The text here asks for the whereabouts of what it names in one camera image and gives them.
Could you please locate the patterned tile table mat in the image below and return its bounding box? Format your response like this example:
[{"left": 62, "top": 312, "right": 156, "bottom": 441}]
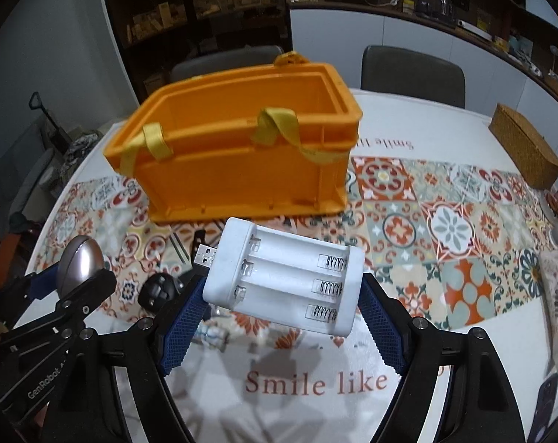
[{"left": 32, "top": 157, "right": 552, "bottom": 330}]

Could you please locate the white battery charger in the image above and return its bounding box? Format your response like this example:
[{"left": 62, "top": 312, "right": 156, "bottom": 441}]
[{"left": 195, "top": 217, "right": 365, "bottom": 337}]

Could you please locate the grey chair left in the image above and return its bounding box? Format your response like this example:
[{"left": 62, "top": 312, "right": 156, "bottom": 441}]
[{"left": 170, "top": 45, "right": 284, "bottom": 83}]

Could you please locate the grey chair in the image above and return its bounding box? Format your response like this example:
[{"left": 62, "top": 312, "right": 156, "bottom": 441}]
[
  {"left": 361, "top": 45, "right": 465, "bottom": 108},
  {"left": 170, "top": 45, "right": 284, "bottom": 83}
]

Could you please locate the grey chair right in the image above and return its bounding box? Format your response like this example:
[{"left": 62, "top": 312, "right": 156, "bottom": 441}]
[{"left": 361, "top": 45, "right": 465, "bottom": 108}]

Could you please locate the round black cable reel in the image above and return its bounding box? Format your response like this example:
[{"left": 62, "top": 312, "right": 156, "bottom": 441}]
[{"left": 138, "top": 273, "right": 184, "bottom": 314}]

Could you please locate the silver computer mouse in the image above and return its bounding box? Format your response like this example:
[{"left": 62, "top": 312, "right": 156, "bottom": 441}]
[{"left": 57, "top": 235, "right": 105, "bottom": 299}]

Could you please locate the orange storage crate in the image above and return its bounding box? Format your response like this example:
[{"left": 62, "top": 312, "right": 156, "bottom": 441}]
[{"left": 105, "top": 52, "right": 362, "bottom": 223}]

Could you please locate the dark wooden shelf unit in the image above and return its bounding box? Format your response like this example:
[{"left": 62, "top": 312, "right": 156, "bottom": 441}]
[{"left": 105, "top": 0, "right": 293, "bottom": 100}]

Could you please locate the black handled shovel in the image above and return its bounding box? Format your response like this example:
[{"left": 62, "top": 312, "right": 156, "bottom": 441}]
[{"left": 28, "top": 91, "right": 72, "bottom": 154}]

